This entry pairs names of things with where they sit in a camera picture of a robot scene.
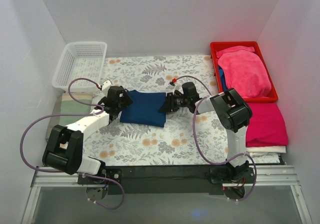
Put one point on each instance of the floral table cloth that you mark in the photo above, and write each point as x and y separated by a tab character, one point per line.
122	144

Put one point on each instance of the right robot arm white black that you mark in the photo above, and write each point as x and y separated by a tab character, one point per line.
233	113

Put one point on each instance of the red plastic bin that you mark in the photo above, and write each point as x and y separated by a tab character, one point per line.
220	45

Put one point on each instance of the pink towel in bin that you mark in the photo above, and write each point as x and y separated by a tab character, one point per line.
244	71

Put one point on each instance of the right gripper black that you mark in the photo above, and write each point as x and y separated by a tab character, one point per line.
170	103

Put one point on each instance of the aluminium rail frame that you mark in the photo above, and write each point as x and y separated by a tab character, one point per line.
267	175

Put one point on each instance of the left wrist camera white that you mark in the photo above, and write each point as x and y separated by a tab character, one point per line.
104	87

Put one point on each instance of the blue cloth in bin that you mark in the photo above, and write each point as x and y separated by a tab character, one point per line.
222	79

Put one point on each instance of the white plastic basket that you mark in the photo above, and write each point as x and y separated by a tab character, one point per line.
81	59

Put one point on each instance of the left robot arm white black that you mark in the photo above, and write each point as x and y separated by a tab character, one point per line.
64	149

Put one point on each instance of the cream folded t shirt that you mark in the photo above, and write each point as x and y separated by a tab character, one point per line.
265	150

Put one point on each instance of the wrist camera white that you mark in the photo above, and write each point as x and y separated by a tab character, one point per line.
175	87
104	87

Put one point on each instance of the navy blue t shirt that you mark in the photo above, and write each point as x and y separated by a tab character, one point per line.
145	109

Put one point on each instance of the green folded cloth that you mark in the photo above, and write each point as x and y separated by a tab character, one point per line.
66	105

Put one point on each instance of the magenta folded t shirt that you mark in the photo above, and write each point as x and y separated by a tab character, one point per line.
267	127

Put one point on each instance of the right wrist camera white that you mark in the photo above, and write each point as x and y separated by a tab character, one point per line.
175	87

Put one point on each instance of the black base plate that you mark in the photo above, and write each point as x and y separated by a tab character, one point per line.
167	179

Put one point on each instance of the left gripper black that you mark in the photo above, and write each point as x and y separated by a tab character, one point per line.
122	103

